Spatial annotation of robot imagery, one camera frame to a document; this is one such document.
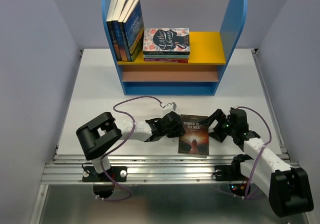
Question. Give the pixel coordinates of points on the teal book in stack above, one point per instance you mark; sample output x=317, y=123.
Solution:
x=166, y=56

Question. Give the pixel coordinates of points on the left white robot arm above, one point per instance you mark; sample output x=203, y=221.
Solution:
x=98, y=135

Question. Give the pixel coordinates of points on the blue wooden bookshelf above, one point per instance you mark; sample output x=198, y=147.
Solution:
x=209, y=56

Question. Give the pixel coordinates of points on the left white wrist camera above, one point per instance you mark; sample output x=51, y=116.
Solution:
x=168, y=107

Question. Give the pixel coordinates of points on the aluminium mounting rail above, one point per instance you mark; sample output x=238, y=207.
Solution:
x=141, y=169

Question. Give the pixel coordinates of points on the Little Women floral book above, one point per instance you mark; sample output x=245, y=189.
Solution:
x=172, y=41

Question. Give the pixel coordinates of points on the Nineteen Eighty-Four blue book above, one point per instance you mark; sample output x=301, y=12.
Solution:
x=123, y=43

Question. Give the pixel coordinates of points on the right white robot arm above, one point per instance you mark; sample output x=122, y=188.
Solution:
x=286, y=187

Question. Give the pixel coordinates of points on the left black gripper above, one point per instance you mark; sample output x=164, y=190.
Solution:
x=179, y=131

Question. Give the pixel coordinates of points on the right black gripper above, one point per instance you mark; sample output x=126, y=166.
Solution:
x=217, y=115

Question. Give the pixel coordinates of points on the red book in stack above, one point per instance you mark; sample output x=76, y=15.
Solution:
x=166, y=60

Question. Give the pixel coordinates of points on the A Tale of Two Cities book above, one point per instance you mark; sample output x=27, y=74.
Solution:
x=111, y=30

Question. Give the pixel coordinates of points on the Three Days to See book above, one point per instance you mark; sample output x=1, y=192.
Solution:
x=195, y=141

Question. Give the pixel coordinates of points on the Animal Farm landscape book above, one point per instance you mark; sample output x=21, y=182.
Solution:
x=134, y=29

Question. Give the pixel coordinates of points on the Jane Eyre blue book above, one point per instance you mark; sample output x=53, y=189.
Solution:
x=120, y=4

